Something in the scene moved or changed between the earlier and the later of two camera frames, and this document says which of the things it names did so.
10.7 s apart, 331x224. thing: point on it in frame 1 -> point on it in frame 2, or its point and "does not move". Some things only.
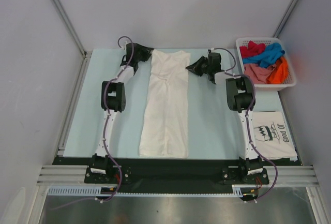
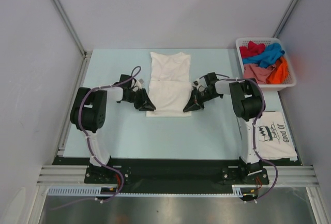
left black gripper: (146, 51) -> (147, 105)
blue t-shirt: (272, 52) does not move
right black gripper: (195, 68) -> (195, 102)
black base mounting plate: (150, 175) does not move
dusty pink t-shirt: (259, 75) does not move
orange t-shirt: (279, 74) does not move
